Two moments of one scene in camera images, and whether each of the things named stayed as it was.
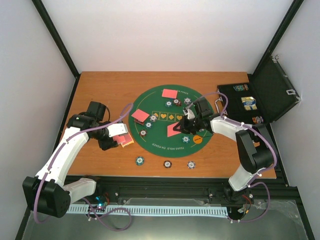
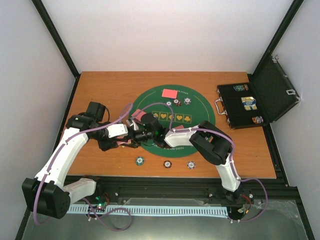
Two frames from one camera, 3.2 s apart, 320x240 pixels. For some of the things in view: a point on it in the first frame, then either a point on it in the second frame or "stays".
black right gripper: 184,128 to 130,132
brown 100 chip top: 177,102 stays
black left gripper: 106,145 stays
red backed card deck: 122,139 stays
